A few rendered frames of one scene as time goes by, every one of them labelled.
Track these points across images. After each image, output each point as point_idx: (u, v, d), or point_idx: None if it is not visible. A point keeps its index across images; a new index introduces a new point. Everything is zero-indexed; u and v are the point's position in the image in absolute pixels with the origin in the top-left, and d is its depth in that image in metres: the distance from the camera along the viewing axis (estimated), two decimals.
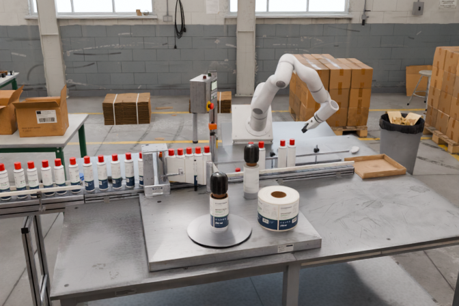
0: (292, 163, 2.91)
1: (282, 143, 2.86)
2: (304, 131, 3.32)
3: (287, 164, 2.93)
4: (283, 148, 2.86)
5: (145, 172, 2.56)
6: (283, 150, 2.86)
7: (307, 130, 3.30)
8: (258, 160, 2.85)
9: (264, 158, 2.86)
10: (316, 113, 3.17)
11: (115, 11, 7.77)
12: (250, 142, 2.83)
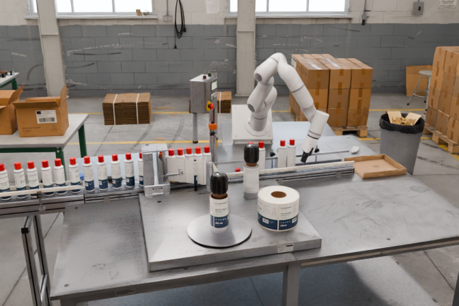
0: (292, 163, 2.91)
1: (282, 143, 2.86)
2: (302, 160, 2.94)
3: (287, 164, 2.93)
4: (283, 148, 2.86)
5: (145, 172, 2.56)
6: (283, 150, 2.86)
7: (304, 157, 2.93)
8: (258, 160, 2.85)
9: (264, 158, 2.86)
10: None
11: (115, 11, 7.77)
12: (250, 142, 2.83)
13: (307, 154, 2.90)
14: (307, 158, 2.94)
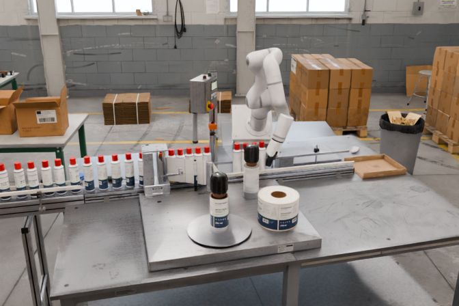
0: (261, 166, 2.87)
1: None
2: (267, 164, 2.89)
3: None
4: None
5: (145, 172, 2.56)
6: None
7: (268, 161, 2.88)
8: (242, 161, 2.83)
9: None
10: None
11: (115, 11, 7.77)
12: (236, 143, 2.82)
13: (272, 158, 2.85)
14: (271, 162, 2.89)
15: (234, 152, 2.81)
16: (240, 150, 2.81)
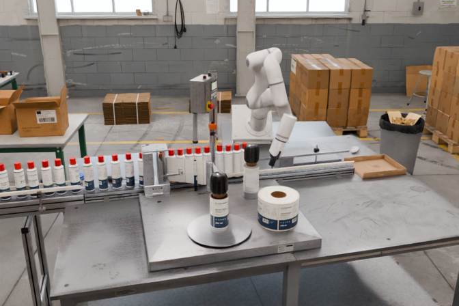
0: None
1: (237, 147, 2.79)
2: (270, 164, 2.89)
3: None
4: (239, 152, 2.79)
5: (145, 172, 2.56)
6: (239, 154, 2.80)
7: (272, 160, 2.89)
8: (225, 162, 2.81)
9: (231, 162, 2.80)
10: None
11: (115, 11, 7.77)
12: (218, 144, 2.79)
13: (275, 158, 2.86)
14: (274, 161, 2.89)
15: (217, 154, 2.78)
16: (223, 151, 2.79)
